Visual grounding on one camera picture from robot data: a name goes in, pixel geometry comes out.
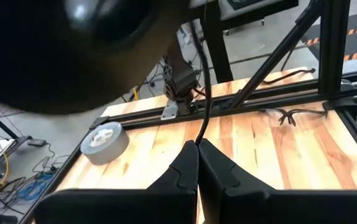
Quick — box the grey duct tape roll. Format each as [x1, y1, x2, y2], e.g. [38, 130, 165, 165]
[80, 121, 131, 166]

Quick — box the small black cable loop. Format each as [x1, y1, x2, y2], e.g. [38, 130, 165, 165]
[258, 107, 328, 127]

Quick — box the black aluminium table frame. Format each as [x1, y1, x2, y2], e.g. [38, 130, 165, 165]
[19, 0, 357, 224]

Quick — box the black power strip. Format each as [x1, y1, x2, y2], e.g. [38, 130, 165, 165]
[27, 138, 47, 147]

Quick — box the blue coiled cable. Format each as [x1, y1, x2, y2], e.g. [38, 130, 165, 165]
[16, 172, 55, 202]

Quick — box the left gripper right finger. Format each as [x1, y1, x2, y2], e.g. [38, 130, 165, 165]
[198, 138, 357, 224]

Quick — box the black cord spool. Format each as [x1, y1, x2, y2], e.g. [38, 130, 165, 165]
[0, 0, 195, 115]

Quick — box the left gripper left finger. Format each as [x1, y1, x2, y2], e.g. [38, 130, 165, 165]
[34, 139, 200, 224]

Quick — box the thin black cord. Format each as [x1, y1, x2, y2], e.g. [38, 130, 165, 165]
[190, 20, 213, 147]

